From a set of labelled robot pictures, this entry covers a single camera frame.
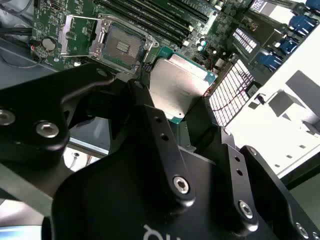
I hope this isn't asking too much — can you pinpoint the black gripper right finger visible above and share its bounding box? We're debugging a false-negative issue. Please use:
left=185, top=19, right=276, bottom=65
left=184, top=95, right=320, bottom=240

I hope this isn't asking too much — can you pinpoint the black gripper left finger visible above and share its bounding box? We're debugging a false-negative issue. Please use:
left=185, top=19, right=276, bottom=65
left=0, top=62, right=198, bottom=208

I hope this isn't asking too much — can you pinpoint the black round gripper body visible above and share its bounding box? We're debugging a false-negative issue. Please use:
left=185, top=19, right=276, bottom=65
left=41, top=143, right=277, bottom=240

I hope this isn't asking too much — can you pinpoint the metal socket cover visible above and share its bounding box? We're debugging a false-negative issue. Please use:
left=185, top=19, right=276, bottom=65
left=59, top=14, right=107, bottom=59

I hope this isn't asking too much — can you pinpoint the silver cpu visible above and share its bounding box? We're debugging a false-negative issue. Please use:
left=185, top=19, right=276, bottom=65
left=149, top=53, right=218, bottom=124

